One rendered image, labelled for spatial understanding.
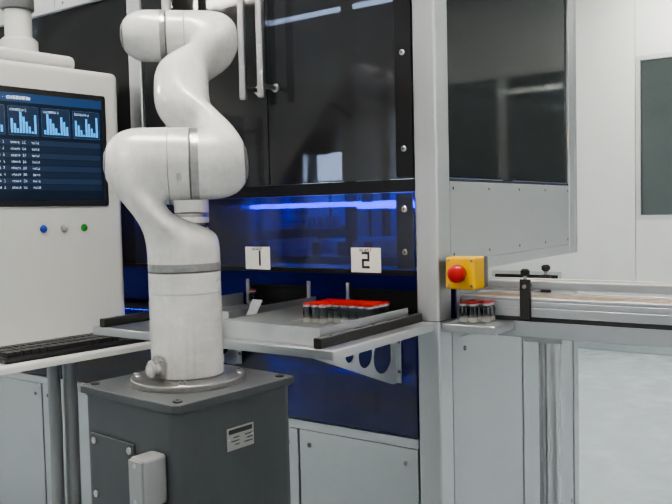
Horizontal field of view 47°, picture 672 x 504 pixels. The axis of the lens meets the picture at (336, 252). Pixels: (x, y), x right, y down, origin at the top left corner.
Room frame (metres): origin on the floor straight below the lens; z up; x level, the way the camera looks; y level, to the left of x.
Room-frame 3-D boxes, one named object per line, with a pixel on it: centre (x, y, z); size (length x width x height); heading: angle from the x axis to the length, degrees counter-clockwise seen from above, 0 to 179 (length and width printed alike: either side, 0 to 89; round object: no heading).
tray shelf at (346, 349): (1.83, 0.16, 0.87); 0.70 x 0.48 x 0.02; 55
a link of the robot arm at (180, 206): (1.92, 0.36, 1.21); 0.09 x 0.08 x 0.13; 99
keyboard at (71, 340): (1.96, 0.68, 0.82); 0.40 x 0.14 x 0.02; 139
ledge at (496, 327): (1.77, -0.33, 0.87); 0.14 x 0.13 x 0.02; 145
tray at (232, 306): (1.99, 0.26, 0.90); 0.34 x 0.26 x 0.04; 145
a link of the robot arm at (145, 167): (1.30, 0.29, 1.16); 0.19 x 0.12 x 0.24; 99
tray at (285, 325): (1.70, 0.04, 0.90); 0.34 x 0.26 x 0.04; 145
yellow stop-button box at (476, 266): (1.75, -0.29, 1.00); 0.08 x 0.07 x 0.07; 145
